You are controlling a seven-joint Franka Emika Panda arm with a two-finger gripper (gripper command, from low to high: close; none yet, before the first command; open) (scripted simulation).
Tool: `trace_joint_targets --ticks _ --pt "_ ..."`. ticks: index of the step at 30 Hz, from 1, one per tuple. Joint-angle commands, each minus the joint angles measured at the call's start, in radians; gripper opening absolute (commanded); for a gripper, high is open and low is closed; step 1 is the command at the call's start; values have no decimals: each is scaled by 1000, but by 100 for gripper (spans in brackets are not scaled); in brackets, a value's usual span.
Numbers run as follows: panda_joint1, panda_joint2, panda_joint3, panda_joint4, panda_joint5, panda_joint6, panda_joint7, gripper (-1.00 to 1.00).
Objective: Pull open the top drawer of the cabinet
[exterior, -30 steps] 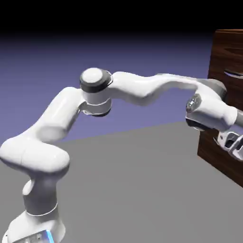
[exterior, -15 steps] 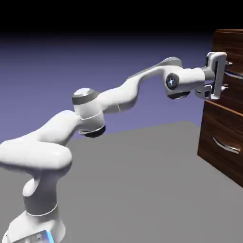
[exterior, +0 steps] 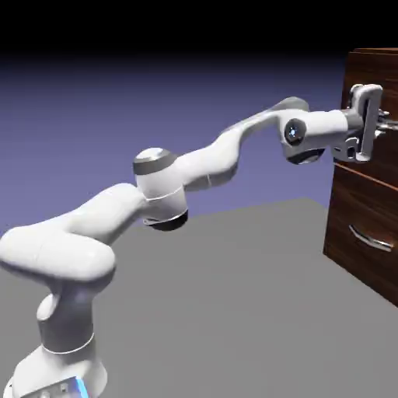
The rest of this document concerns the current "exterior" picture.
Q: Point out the dark wood cabinet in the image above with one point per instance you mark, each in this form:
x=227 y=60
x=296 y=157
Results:
x=367 y=199

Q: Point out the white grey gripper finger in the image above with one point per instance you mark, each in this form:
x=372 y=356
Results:
x=378 y=133
x=384 y=114

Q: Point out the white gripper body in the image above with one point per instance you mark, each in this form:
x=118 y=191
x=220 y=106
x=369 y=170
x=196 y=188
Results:
x=371 y=124

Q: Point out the dark wood drawer front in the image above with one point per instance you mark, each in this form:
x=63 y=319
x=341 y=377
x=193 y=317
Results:
x=357 y=205
x=388 y=155

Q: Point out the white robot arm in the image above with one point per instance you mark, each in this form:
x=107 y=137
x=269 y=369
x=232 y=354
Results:
x=174 y=177

